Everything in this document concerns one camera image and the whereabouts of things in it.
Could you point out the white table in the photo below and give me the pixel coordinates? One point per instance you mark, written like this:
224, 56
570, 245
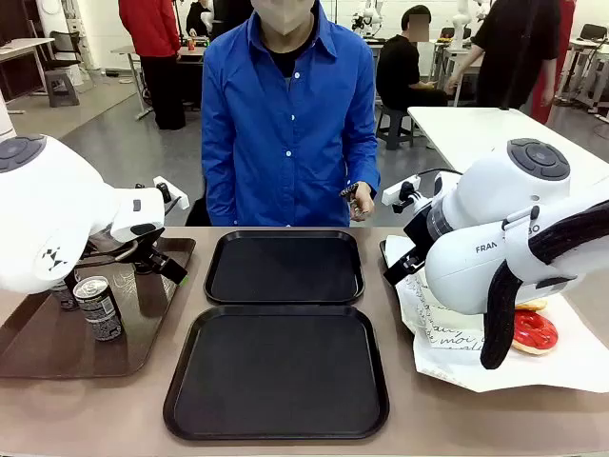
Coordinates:
466, 133

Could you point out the black drink can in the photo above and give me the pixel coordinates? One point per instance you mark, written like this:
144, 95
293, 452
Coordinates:
64, 297
101, 309

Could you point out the grey step stool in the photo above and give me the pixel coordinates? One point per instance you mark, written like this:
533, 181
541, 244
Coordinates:
63, 88

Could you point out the metal serving tongs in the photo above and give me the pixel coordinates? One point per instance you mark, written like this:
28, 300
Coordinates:
348, 191

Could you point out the person left hand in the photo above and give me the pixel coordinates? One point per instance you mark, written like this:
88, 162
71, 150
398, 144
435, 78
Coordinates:
365, 202

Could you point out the brown plastic tray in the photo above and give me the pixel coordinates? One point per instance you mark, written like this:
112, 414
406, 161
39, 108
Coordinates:
143, 309

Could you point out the person in blue shirt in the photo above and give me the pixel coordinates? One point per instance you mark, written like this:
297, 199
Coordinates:
285, 143

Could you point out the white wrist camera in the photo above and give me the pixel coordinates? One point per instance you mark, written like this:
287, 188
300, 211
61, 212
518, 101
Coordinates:
173, 195
397, 190

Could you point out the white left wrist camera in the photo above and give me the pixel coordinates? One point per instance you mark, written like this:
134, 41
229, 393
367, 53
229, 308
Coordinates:
173, 195

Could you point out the grey background table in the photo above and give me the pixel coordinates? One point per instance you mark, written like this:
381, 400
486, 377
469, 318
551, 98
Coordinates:
128, 50

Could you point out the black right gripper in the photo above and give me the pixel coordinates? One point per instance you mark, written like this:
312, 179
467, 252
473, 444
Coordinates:
418, 228

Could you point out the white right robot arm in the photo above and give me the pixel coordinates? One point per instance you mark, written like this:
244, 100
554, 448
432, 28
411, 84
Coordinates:
480, 200

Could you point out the seated person in black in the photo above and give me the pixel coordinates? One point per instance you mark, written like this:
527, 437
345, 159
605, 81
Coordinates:
404, 66

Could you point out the person left forearm blue sleeve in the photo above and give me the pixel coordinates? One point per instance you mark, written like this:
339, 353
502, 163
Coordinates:
366, 157

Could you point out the white paper sheet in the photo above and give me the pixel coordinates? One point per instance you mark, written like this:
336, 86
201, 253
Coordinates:
523, 376

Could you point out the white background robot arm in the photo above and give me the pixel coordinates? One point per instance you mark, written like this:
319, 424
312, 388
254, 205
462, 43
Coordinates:
461, 24

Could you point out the standing person black shirt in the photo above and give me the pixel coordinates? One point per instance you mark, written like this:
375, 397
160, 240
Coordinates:
514, 47

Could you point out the grey plastic stool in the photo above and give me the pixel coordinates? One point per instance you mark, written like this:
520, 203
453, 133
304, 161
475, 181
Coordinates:
395, 126

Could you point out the beige face mask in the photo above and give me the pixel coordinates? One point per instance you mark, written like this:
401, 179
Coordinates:
284, 16

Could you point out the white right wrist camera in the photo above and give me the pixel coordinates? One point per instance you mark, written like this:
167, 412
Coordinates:
397, 190

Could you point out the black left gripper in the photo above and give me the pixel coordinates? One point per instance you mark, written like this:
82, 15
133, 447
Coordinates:
147, 259

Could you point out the person right forearm blue sleeve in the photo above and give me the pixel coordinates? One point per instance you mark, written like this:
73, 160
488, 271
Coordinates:
216, 181

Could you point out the black office chair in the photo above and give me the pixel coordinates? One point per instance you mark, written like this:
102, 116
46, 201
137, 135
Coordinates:
64, 47

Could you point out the person in red dress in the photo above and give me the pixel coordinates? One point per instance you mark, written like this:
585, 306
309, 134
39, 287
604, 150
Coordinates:
566, 47

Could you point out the red glazed donut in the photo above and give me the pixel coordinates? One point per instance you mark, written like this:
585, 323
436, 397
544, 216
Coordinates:
535, 335

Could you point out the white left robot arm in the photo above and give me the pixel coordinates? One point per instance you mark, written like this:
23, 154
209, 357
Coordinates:
47, 214

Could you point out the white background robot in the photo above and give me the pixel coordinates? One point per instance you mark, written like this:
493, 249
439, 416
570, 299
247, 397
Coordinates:
368, 16

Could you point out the person in red top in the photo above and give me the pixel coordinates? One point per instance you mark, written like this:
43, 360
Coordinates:
154, 28

